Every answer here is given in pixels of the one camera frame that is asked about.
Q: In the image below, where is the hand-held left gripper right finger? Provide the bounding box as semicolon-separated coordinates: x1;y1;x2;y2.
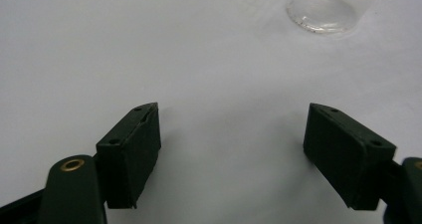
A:
302;103;398;212

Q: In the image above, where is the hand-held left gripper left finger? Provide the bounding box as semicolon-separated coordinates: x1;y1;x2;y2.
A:
96;102;162;210

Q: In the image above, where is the clear round plastic lid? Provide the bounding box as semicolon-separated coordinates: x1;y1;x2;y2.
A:
286;0;360;35

